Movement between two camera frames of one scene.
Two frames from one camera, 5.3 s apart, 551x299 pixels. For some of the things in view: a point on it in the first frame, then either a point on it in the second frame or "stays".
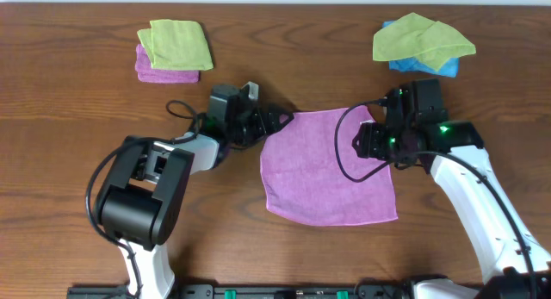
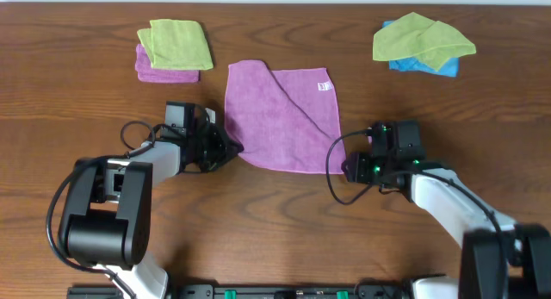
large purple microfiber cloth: [313, 174] to [283, 120]
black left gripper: [267, 129] to [225, 151]
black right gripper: [368, 135] to [357, 168]
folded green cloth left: [176, 45] stays
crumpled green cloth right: [414, 37] stays
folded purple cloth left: [146, 73] stays
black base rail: [252, 291] stays
